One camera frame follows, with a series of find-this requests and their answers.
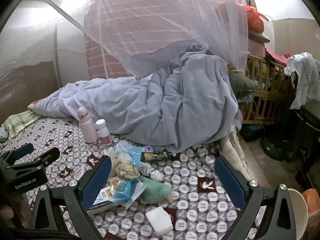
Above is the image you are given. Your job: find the green white carton box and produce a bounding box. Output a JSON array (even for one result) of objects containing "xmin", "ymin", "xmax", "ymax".
[{"xmin": 86, "ymin": 186, "xmax": 125, "ymax": 215}]

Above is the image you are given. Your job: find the blue white snack wrapper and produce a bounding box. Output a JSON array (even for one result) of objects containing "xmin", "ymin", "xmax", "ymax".
[{"xmin": 108, "ymin": 178, "xmax": 146, "ymax": 209}]

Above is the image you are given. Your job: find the white blue plastic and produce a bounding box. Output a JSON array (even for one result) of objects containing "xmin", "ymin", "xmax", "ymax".
[{"xmin": 113, "ymin": 140, "xmax": 164, "ymax": 182}]

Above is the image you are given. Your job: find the green plush slipper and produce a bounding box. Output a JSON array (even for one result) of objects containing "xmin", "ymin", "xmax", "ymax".
[{"xmin": 138, "ymin": 176, "xmax": 173, "ymax": 204}]

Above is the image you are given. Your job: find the white tissue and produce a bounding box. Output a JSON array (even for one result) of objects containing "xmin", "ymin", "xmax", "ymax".
[{"xmin": 145, "ymin": 206, "xmax": 174, "ymax": 236}]

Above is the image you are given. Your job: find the dark green snack packet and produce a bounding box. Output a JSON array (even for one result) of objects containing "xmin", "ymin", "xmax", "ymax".
[{"xmin": 141, "ymin": 150, "xmax": 170, "ymax": 163}]

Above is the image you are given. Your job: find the white trash bucket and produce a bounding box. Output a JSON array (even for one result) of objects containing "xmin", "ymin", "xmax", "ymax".
[{"xmin": 288, "ymin": 189, "xmax": 308, "ymax": 239}]

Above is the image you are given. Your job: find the person's left hand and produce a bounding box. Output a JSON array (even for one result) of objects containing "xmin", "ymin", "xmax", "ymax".
[{"xmin": 1, "ymin": 194, "xmax": 31, "ymax": 228}]

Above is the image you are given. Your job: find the green plaid cloth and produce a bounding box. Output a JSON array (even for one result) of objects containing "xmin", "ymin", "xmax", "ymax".
[{"xmin": 1, "ymin": 110, "xmax": 41, "ymax": 139}]

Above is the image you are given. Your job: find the cream quilted mattress pad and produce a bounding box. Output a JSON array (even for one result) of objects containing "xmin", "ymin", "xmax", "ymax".
[{"xmin": 219, "ymin": 125, "xmax": 254, "ymax": 180}]

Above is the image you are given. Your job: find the patterned fleece blanket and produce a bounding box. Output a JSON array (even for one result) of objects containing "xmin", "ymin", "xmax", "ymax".
[{"xmin": 1, "ymin": 118, "xmax": 240, "ymax": 239}]

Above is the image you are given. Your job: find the pink thermos bottle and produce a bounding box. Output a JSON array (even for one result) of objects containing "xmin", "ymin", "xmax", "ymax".
[{"xmin": 77, "ymin": 107, "xmax": 98, "ymax": 144}]

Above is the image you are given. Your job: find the white pink-label bottle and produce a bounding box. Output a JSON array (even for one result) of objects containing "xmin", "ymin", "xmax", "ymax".
[{"xmin": 95, "ymin": 119, "xmax": 112, "ymax": 145}]

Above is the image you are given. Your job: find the orange plastic stool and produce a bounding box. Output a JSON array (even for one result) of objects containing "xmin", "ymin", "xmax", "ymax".
[{"xmin": 302, "ymin": 189, "xmax": 320, "ymax": 215}]

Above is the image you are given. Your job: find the wooden baby crib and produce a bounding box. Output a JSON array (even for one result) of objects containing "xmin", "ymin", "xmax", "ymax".
[{"xmin": 239, "ymin": 55, "xmax": 291, "ymax": 125}]

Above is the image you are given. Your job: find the grey green pillow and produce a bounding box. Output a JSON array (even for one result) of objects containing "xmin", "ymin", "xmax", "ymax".
[{"xmin": 228, "ymin": 72, "xmax": 261, "ymax": 99}]

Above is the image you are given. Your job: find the lavender blue duvet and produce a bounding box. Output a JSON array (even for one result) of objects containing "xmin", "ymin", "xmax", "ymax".
[{"xmin": 33, "ymin": 46, "xmax": 242, "ymax": 152}]

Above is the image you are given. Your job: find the white plastic bag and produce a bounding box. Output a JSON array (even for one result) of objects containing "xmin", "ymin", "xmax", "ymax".
[{"xmin": 284, "ymin": 52, "xmax": 319, "ymax": 109}]

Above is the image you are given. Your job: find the pink storage box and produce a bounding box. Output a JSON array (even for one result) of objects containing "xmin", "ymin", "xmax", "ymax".
[{"xmin": 248, "ymin": 30, "xmax": 270, "ymax": 58}]

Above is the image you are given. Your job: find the pink mosquito net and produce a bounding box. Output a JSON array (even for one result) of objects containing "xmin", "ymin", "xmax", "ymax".
[{"xmin": 43, "ymin": 0, "xmax": 248, "ymax": 78}]

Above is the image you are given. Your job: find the red plastic bag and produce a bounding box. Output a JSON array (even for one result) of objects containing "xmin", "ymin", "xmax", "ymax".
[{"xmin": 244, "ymin": 5, "xmax": 269, "ymax": 33}]

